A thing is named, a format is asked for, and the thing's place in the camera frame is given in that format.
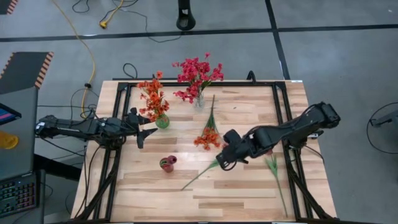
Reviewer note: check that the pink artificial flower spray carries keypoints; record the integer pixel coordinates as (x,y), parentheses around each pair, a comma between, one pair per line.
(186,70)
(211,73)
(185,95)
(197,84)

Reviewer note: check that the green glass vase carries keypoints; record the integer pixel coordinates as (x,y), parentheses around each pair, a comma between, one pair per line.
(163,122)

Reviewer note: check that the black striped floor mat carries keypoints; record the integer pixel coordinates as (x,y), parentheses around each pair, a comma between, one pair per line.
(6,4)
(21,71)

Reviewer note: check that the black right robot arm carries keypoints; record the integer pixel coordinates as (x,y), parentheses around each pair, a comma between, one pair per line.
(295,127)

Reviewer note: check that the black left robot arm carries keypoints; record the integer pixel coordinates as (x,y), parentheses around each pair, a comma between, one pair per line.
(84,127)

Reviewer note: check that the black stand base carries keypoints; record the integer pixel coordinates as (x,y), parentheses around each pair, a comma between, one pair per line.
(185,20)

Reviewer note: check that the red artificial tulip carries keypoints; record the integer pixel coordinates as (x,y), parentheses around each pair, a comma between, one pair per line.
(199,174)
(273,166)

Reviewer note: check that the tablet with pink screen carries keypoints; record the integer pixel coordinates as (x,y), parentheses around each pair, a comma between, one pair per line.
(7,113)

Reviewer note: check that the black aluminium table frame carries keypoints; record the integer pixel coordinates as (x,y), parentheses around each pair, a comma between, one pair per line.
(199,84)

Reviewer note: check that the black backlit keyboard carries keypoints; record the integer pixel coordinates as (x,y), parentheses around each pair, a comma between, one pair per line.
(18,196)

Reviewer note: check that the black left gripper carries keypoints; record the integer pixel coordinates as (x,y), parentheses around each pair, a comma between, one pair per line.
(133,123)

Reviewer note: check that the red ribbed glass vase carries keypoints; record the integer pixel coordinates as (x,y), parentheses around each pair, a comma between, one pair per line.
(168,165)

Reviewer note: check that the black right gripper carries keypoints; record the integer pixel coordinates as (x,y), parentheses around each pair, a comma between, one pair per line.
(241,151)

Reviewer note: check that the orange artificial flower spray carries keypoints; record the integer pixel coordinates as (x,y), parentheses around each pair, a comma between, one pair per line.
(208,138)
(158,82)
(146,88)
(155,107)

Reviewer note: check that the grey desk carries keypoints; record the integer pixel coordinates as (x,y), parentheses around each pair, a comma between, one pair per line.
(18,155)

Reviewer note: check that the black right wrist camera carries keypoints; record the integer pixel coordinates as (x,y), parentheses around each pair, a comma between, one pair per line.
(232,137)

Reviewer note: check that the yellow round object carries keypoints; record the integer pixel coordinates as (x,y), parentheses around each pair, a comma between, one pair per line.
(7,140)

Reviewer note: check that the clear glass vase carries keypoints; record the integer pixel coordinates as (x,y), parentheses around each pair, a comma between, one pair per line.
(199,102)

